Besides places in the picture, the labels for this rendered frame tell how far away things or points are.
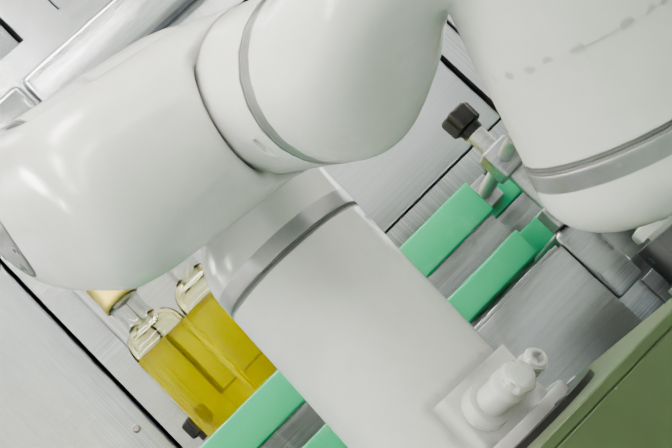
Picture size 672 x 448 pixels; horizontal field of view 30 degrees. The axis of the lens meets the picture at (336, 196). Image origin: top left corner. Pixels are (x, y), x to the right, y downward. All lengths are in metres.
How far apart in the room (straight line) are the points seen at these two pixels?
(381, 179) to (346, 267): 0.62
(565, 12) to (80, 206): 0.23
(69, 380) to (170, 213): 0.74
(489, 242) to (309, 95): 0.52
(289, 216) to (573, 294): 0.37
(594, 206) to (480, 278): 0.51
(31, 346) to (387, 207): 0.38
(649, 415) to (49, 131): 0.30
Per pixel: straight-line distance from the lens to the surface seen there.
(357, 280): 0.66
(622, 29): 0.47
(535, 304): 0.97
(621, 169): 0.48
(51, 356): 1.29
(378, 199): 1.27
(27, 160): 0.59
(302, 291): 0.66
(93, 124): 0.57
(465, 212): 1.00
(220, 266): 0.68
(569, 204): 0.49
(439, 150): 1.29
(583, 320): 0.98
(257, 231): 0.66
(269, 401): 0.96
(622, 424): 0.60
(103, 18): 1.35
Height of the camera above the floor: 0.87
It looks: 9 degrees up
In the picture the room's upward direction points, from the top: 46 degrees counter-clockwise
